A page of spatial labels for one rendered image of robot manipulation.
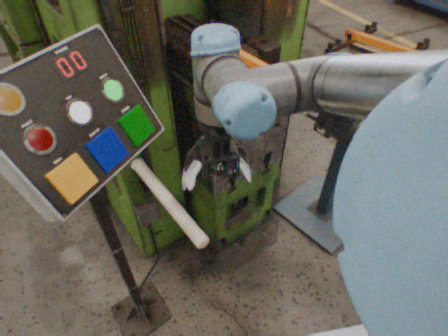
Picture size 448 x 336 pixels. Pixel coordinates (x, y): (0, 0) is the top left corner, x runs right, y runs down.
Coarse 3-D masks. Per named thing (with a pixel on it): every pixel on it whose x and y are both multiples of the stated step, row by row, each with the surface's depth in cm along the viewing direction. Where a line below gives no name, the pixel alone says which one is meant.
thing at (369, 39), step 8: (352, 32) 125; (360, 32) 125; (360, 40) 124; (368, 40) 122; (376, 40) 120; (384, 40) 120; (384, 48) 119; (392, 48) 117; (400, 48) 115; (408, 48) 115
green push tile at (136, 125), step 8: (128, 112) 78; (136, 112) 79; (144, 112) 81; (120, 120) 76; (128, 120) 77; (136, 120) 79; (144, 120) 81; (128, 128) 77; (136, 128) 79; (144, 128) 81; (152, 128) 82; (128, 136) 78; (136, 136) 79; (144, 136) 80; (136, 144) 79
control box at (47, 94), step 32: (96, 32) 73; (32, 64) 63; (64, 64) 67; (96, 64) 73; (32, 96) 63; (64, 96) 67; (96, 96) 72; (128, 96) 79; (0, 128) 58; (32, 128) 62; (64, 128) 67; (96, 128) 72; (160, 128) 85; (0, 160) 60; (32, 160) 62; (64, 160) 66; (128, 160) 78; (32, 192) 63
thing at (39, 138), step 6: (30, 132) 62; (36, 132) 62; (42, 132) 63; (48, 132) 64; (30, 138) 62; (36, 138) 62; (42, 138) 63; (48, 138) 64; (30, 144) 62; (36, 144) 62; (42, 144) 63; (48, 144) 64; (42, 150) 63
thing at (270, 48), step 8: (248, 40) 120; (256, 40) 120; (264, 40) 120; (272, 40) 120; (256, 48) 117; (264, 48) 115; (272, 48) 116; (280, 48) 118; (264, 56) 116; (272, 56) 118; (272, 64) 120
